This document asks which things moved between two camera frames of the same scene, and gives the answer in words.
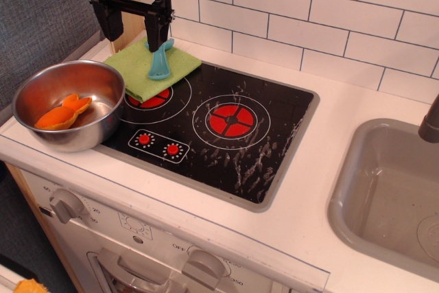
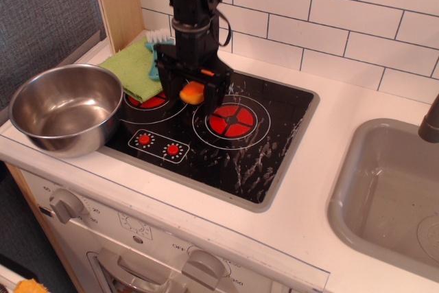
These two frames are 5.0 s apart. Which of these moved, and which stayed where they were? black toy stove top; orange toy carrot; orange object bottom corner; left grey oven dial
Moved: orange toy carrot
Stayed: orange object bottom corner; left grey oven dial; black toy stove top
